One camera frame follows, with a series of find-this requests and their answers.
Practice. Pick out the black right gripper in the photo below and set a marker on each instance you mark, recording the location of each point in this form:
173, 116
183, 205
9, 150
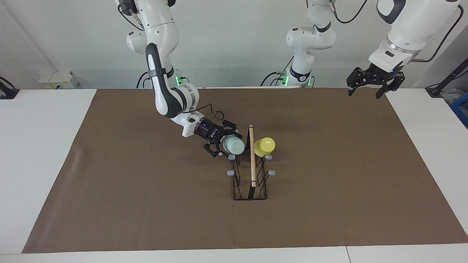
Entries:
210, 130

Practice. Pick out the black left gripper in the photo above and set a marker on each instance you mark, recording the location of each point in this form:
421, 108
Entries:
383, 75

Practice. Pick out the pale green plastic cup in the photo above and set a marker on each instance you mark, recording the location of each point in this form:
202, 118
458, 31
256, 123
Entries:
234, 145

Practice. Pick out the yellow plastic cup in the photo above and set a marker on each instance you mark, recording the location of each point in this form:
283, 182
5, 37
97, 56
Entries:
264, 147

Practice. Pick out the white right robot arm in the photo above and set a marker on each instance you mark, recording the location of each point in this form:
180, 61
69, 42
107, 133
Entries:
161, 29

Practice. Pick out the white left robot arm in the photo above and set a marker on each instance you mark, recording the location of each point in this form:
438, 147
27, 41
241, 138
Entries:
409, 25

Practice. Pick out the black stand pole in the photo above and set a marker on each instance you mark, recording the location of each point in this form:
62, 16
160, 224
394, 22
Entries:
448, 78

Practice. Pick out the clear plastic bag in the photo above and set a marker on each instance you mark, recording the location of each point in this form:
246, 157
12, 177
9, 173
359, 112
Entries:
451, 95

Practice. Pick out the brown table mat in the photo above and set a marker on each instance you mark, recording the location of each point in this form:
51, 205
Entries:
182, 212

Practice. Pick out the blue plastic box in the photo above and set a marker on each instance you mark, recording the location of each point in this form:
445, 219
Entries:
461, 109

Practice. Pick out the black table clamp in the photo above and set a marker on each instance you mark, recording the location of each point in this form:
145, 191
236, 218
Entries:
7, 93

